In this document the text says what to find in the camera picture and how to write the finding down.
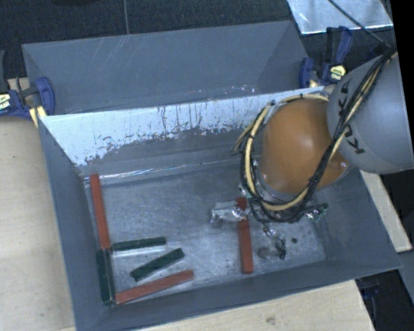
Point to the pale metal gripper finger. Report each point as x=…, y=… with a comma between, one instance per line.
x=226, y=217
x=229, y=206

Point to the red-brown block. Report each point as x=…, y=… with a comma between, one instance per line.
x=245, y=248
x=100, y=213
x=154, y=286

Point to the dark green flat block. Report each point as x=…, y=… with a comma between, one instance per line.
x=105, y=276
x=138, y=244
x=157, y=264

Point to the grey metal bin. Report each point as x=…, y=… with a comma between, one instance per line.
x=161, y=70

